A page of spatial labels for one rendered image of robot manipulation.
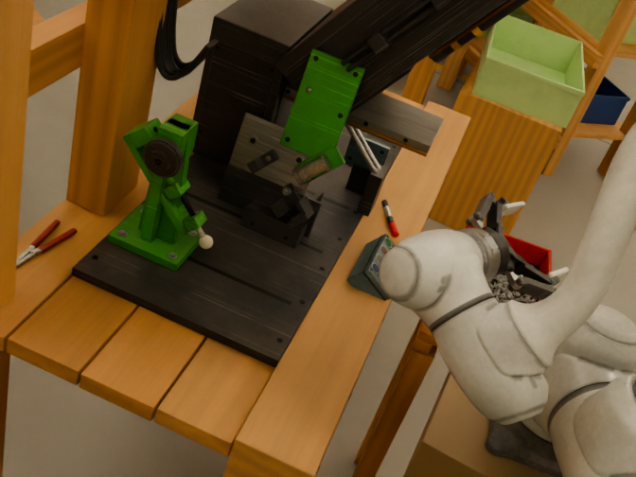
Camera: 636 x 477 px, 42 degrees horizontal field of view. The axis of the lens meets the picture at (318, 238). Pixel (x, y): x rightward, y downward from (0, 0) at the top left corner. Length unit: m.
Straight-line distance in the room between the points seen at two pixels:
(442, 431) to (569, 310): 0.39
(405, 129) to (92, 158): 0.67
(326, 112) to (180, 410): 0.68
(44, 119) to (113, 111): 2.13
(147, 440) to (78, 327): 1.02
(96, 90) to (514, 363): 0.92
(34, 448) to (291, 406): 1.15
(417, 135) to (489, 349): 0.80
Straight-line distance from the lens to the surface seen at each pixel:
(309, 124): 1.71
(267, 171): 1.77
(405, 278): 1.10
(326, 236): 1.80
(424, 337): 1.82
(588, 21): 4.42
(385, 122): 1.82
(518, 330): 1.10
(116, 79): 1.57
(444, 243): 1.14
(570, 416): 1.29
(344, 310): 1.62
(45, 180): 3.35
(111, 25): 1.54
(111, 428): 2.48
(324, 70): 1.69
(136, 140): 1.54
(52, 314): 1.51
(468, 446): 1.42
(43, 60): 1.48
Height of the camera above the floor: 1.93
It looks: 35 degrees down
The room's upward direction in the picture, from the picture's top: 19 degrees clockwise
